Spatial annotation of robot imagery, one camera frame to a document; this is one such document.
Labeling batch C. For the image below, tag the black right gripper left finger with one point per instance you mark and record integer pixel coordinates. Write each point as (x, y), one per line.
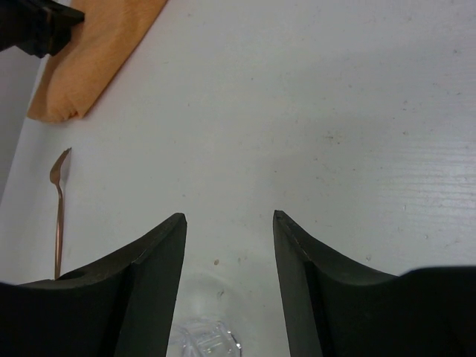
(119, 305)

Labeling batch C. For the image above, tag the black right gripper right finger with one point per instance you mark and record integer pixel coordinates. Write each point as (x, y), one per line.
(334, 306)

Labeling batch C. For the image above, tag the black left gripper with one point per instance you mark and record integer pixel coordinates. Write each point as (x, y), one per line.
(38, 28)

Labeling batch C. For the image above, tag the orange cloth napkin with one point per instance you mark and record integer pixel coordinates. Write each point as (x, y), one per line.
(74, 79)

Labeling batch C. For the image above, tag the clear plastic cup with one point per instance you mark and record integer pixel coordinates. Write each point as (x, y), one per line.
(202, 337)

